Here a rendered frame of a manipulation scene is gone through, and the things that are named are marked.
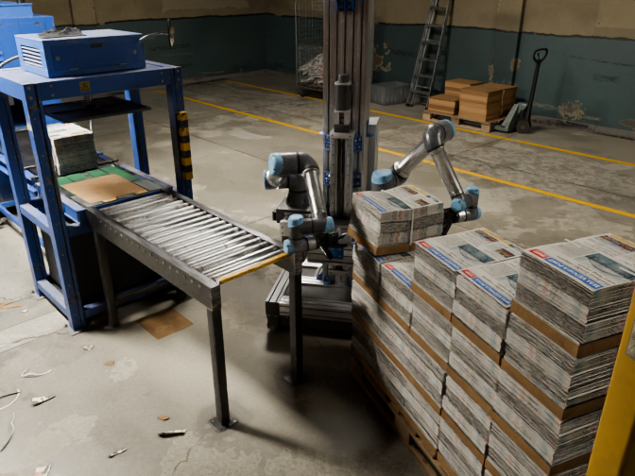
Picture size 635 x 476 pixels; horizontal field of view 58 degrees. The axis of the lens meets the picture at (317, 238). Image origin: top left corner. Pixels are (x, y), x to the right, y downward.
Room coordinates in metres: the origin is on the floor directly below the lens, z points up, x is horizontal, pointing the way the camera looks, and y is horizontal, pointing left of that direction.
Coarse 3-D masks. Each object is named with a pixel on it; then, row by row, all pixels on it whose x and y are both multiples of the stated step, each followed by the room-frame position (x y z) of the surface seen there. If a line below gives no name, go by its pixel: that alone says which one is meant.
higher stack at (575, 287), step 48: (576, 240) 1.69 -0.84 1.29; (624, 240) 1.69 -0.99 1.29; (528, 288) 1.57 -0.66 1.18; (576, 288) 1.41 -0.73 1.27; (624, 288) 1.41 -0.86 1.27; (528, 336) 1.53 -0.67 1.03; (576, 336) 1.38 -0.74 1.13; (576, 384) 1.37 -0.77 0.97; (528, 432) 1.46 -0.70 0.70; (576, 432) 1.39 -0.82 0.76
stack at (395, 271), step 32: (352, 256) 2.69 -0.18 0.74; (384, 256) 2.50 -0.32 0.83; (352, 288) 2.69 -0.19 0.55; (384, 288) 2.39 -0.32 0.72; (352, 320) 2.69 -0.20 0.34; (384, 320) 2.36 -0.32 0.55; (416, 320) 2.12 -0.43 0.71; (352, 352) 2.68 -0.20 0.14; (384, 352) 2.36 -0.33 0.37; (416, 352) 2.09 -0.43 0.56; (448, 352) 1.90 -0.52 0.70; (480, 352) 1.74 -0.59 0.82; (384, 384) 2.34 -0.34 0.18; (448, 384) 1.87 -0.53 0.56; (480, 384) 1.70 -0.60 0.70; (416, 416) 2.06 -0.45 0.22; (480, 416) 1.68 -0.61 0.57; (416, 448) 2.08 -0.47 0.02; (448, 448) 1.82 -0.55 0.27; (480, 448) 1.65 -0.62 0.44
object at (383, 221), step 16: (368, 192) 2.75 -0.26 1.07; (352, 208) 2.72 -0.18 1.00; (368, 208) 2.58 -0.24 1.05; (384, 208) 2.53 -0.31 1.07; (400, 208) 2.55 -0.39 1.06; (352, 224) 2.70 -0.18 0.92; (368, 224) 2.57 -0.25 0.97; (384, 224) 2.49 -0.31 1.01; (400, 224) 2.52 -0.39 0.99; (368, 240) 2.55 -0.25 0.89; (384, 240) 2.49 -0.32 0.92; (400, 240) 2.53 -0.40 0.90
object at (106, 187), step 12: (84, 180) 3.72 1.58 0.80; (96, 180) 3.72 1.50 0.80; (108, 180) 3.72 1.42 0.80; (120, 180) 3.72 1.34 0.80; (72, 192) 3.49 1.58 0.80; (84, 192) 3.49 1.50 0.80; (96, 192) 3.49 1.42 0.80; (108, 192) 3.49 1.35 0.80; (120, 192) 3.49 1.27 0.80; (132, 192) 3.49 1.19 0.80
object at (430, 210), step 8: (392, 192) 2.78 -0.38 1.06; (400, 192) 2.77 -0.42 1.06; (408, 192) 2.76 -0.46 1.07; (416, 192) 2.76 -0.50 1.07; (424, 192) 2.76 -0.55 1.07; (408, 200) 2.66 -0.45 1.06; (416, 200) 2.65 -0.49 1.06; (424, 200) 2.65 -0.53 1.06; (432, 200) 2.64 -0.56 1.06; (424, 208) 2.58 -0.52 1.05; (432, 208) 2.60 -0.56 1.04; (440, 208) 2.62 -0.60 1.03; (424, 216) 2.58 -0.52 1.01; (432, 216) 2.60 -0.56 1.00; (440, 216) 2.62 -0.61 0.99; (424, 224) 2.58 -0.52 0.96; (432, 224) 2.60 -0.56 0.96; (440, 224) 2.63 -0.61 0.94; (416, 232) 2.57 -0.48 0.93; (424, 232) 2.59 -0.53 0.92; (432, 232) 2.61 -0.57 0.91; (440, 232) 2.63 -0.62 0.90; (416, 240) 2.57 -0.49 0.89
